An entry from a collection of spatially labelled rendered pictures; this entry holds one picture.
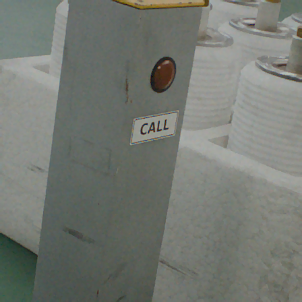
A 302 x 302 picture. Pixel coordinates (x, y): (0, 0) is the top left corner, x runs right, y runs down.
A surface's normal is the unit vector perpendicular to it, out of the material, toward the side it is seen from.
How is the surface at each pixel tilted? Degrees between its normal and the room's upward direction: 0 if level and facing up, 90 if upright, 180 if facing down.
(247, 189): 90
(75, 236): 90
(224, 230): 90
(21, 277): 0
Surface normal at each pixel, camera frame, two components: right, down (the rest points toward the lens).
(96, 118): -0.66, 0.15
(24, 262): 0.15, -0.93
